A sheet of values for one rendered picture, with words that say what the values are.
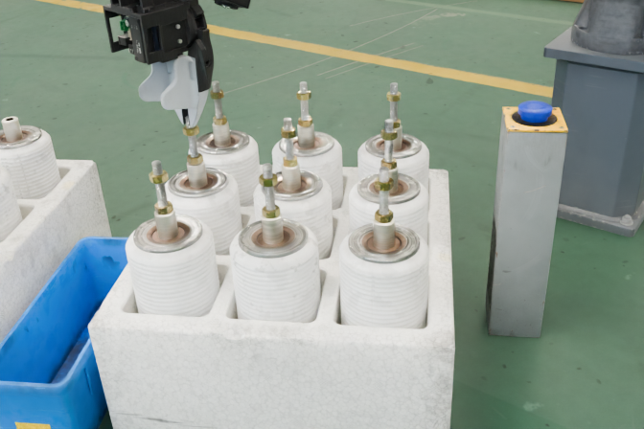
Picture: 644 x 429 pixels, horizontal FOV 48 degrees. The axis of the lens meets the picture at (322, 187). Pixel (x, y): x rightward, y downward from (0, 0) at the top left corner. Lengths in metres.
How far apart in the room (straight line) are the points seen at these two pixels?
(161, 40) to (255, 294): 0.28
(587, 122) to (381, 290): 0.61
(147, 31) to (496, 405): 0.60
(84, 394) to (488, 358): 0.51
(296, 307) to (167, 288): 0.14
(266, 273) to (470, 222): 0.61
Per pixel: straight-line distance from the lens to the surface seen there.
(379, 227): 0.74
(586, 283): 1.18
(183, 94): 0.83
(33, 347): 0.99
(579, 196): 1.31
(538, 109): 0.90
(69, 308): 1.07
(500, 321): 1.03
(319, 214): 0.86
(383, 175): 0.72
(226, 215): 0.89
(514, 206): 0.93
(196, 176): 0.89
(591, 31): 1.22
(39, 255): 1.05
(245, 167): 0.98
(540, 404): 0.96
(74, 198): 1.12
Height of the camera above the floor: 0.67
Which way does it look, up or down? 29 degrees down
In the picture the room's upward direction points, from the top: 3 degrees counter-clockwise
